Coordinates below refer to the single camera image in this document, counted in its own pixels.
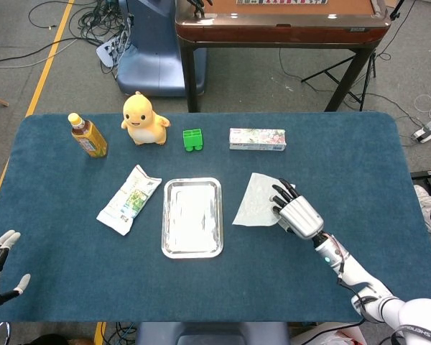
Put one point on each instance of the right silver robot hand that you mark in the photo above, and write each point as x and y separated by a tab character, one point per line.
301	215

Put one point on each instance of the background black-fingered robot hand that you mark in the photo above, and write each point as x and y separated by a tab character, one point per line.
195	4

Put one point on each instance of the white cloth wipe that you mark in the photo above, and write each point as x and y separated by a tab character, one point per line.
255	201

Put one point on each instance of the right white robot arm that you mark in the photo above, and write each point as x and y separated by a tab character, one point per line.
359	276

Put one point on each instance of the silver metal tray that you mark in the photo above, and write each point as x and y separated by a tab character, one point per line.
192	223

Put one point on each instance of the blue felt table cloth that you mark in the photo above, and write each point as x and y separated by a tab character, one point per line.
57	258

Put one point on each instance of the row of face-up mahjong tiles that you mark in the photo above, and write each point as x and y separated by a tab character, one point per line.
280	1

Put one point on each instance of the floral toothpaste box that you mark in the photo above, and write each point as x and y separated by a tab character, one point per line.
256	138

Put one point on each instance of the brown mahjong table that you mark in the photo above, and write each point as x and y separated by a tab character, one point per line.
280	34

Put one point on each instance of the white shoe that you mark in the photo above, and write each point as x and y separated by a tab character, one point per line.
425	205

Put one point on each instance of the yellow plush dinosaur toy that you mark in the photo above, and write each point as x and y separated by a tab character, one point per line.
145	125

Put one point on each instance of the green plastic block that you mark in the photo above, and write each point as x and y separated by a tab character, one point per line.
193	138

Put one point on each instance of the grey-blue robot body base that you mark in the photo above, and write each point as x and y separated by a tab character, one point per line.
212	334

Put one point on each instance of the white power strip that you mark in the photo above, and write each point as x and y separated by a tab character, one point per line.
429	131

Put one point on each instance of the white green snack bag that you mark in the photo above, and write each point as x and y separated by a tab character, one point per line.
129	201

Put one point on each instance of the black tripod stand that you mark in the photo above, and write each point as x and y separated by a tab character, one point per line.
373	64

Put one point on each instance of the tea bottle with yellow cap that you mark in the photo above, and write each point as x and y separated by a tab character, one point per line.
90	140

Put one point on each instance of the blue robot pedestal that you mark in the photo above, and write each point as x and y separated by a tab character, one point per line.
154	64

